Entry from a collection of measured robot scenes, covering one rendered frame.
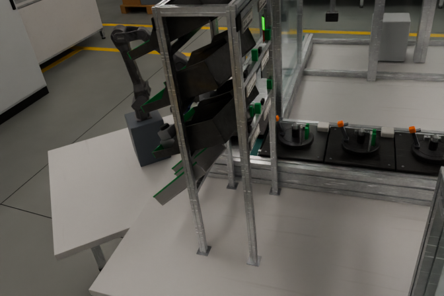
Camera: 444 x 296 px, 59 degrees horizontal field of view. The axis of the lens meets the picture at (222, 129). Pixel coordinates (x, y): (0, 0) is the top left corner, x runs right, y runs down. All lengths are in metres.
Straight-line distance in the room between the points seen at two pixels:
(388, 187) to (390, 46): 1.20
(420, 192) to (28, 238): 2.40
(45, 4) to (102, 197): 4.16
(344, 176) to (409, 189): 0.21
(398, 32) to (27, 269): 2.60
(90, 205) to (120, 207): 0.13
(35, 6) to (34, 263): 3.46
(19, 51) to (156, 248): 3.53
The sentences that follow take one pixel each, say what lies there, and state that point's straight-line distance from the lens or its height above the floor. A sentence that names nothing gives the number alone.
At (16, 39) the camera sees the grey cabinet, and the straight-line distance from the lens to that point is 4.61.
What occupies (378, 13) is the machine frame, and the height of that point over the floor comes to 1.23.
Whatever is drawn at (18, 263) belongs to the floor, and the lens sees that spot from 2.87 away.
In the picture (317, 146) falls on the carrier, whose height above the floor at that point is 0.97.
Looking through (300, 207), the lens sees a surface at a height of 0.86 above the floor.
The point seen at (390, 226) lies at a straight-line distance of 1.44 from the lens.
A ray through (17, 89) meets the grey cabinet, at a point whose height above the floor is 0.24.
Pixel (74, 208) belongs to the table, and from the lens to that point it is 1.66.
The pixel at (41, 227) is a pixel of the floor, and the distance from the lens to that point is 3.03.
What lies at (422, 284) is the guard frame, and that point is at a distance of 0.68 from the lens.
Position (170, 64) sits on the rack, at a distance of 0.94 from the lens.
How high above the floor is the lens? 1.88
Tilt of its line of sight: 33 degrees down
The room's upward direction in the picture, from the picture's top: 7 degrees counter-clockwise
